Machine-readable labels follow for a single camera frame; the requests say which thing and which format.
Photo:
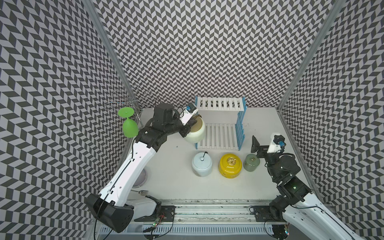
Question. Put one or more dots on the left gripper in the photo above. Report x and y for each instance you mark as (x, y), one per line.
(186, 127)

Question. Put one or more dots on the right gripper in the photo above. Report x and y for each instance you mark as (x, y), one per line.
(255, 146)

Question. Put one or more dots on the green tea canister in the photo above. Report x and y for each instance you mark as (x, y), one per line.
(251, 162)

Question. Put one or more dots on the cream canister brown lid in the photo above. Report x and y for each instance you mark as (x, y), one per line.
(197, 132)

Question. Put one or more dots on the yellow tea canister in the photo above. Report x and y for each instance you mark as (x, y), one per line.
(230, 166)

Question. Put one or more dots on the blue white slatted shelf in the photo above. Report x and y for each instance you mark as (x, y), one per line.
(223, 117)

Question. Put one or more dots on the light blue tea canister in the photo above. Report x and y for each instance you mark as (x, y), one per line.
(202, 164)

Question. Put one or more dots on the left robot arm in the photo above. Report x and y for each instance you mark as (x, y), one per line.
(146, 144)

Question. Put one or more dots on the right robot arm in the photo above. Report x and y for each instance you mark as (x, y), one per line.
(297, 204)

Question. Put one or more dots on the green plastic wine glass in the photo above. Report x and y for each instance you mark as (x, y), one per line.
(130, 127)

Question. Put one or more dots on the lilac bowl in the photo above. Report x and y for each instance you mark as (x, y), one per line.
(141, 180)

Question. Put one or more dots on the metal fork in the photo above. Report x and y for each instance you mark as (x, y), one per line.
(141, 192)

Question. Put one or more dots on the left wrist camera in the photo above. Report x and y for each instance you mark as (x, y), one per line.
(188, 112)

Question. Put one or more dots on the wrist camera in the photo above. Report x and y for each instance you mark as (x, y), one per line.
(277, 144)
(188, 112)

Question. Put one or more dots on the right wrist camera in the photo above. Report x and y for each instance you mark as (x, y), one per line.
(277, 144)

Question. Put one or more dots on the chrome wire glass rack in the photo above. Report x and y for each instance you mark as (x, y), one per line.
(120, 99)

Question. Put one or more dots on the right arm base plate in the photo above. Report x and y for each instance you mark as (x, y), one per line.
(264, 214)

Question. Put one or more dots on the aluminium front rail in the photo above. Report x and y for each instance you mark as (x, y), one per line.
(216, 210)

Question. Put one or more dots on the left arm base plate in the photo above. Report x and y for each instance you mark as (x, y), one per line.
(166, 213)

